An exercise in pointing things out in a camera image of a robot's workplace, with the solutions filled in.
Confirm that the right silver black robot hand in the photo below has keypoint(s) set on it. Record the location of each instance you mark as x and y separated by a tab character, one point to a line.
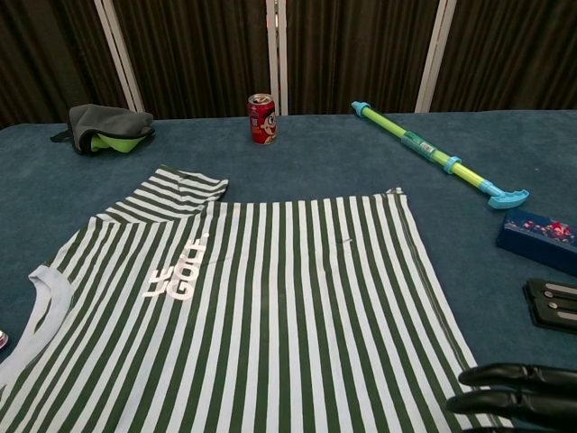
518	401

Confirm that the green white striped T-shirt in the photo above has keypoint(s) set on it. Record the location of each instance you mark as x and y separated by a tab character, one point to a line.
270	315

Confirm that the black folding stand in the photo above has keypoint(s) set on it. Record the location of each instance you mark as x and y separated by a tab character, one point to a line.
550	311

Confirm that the dark blue printed box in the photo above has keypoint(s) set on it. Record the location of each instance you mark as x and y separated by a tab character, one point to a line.
536	243

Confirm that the teal yellow toy stick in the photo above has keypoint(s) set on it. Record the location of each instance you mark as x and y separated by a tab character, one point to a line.
419	144

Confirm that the white framed dark partition panel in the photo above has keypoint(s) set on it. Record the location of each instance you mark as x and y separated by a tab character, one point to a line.
509	49
194	54
360	49
45	54

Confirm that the red soda can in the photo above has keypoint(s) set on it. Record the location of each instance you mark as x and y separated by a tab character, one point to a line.
262	122

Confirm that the grey cloth with green lining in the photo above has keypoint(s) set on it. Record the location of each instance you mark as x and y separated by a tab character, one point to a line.
108	119

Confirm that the red rectangular card case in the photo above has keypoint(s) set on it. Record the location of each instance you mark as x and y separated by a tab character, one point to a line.
2	340

